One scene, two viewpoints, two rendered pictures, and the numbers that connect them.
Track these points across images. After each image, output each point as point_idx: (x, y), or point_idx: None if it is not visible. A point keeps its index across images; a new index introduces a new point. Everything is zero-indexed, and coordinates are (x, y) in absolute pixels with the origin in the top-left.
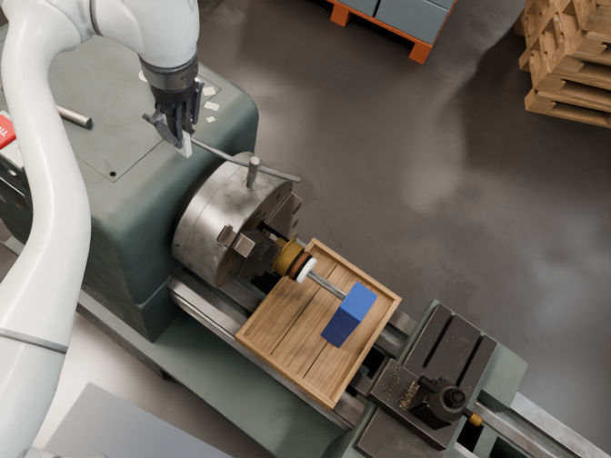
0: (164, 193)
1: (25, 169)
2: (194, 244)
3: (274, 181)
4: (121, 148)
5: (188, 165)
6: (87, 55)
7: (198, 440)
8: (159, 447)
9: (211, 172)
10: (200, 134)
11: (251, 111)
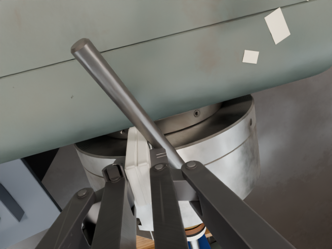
0: (74, 139)
1: None
2: (90, 180)
3: (239, 195)
4: (35, 7)
5: None
6: None
7: (47, 195)
8: (17, 185)
9: (179, 114)
10: (209, 76)
11: (319, 71)
